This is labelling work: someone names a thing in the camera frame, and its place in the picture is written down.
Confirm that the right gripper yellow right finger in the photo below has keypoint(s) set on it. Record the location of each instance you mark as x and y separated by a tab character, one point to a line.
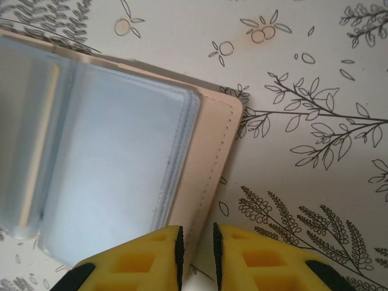
260	266

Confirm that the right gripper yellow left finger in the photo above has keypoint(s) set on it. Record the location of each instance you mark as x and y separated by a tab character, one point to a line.
133	266

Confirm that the floral patterned table cover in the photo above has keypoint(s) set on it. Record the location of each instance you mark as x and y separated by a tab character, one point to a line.
303	75

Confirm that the beige card holder clear sleeves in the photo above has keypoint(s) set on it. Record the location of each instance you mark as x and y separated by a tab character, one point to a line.
121	145

